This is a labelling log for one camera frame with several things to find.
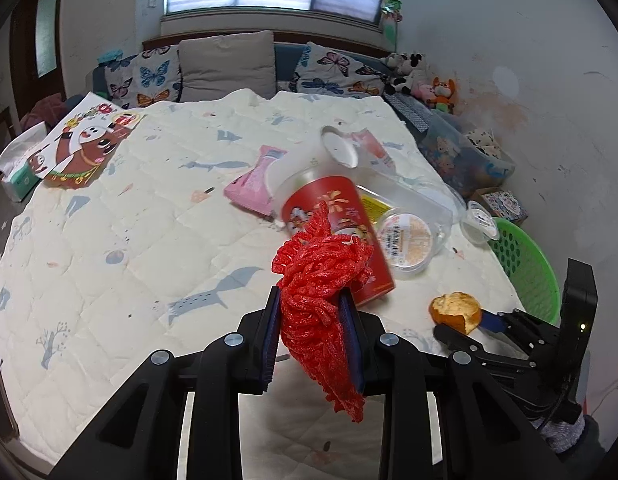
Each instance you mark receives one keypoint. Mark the red mesh net bag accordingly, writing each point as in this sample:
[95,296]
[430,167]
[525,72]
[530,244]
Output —
[315,265]

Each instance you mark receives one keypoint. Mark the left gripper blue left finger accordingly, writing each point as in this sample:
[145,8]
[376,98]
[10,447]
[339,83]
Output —
[137,433]

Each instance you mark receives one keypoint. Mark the cartoon bear picture book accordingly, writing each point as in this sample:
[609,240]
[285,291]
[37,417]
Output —
[78,148]

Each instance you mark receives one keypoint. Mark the butterfly pillow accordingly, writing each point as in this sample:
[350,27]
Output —
[145,78]
[327,72]

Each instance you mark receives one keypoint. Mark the cow plush toy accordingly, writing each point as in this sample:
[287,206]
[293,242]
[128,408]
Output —
[407,72]

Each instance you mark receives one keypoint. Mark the green tissue box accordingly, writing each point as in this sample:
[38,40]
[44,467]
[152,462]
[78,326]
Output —
[17,178]

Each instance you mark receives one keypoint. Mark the pink snack wrapper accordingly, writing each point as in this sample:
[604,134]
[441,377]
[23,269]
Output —
[249,191]

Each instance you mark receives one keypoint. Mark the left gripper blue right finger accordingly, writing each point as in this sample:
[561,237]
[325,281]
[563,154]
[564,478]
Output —
[444,417]

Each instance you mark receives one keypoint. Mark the round lidded pudding cup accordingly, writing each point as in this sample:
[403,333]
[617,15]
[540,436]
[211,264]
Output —
[408,242]

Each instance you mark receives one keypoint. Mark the right butterfly pillow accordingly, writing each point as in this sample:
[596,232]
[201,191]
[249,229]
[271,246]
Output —
[327,72]

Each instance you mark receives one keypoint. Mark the beige cushion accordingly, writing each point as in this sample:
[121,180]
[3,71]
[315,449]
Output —
[213,67]

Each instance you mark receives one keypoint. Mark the red instant noodle cup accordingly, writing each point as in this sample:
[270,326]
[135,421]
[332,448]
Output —
[300,194]

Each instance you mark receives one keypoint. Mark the orange fox plush toy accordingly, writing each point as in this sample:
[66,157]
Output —
[443,95]

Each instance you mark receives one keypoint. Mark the cardboard box with cards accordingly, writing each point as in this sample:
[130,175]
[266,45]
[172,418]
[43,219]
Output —
[501,203]

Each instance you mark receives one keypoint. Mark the orange peel piece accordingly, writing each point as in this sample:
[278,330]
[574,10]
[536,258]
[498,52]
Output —
[457,310]

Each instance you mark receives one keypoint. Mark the clear plastic storage bin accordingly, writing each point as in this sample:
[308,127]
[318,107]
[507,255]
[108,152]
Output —
[467,157]

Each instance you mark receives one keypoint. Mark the white quilted table cover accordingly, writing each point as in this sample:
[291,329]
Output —
[152,256]

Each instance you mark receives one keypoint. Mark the brown wooden door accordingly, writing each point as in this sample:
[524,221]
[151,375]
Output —
[35,64]

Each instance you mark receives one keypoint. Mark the left butterfly pillow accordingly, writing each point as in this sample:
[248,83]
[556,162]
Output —
[145,78]

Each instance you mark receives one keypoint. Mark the green plastic trash basket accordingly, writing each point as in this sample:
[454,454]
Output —
[529,272]

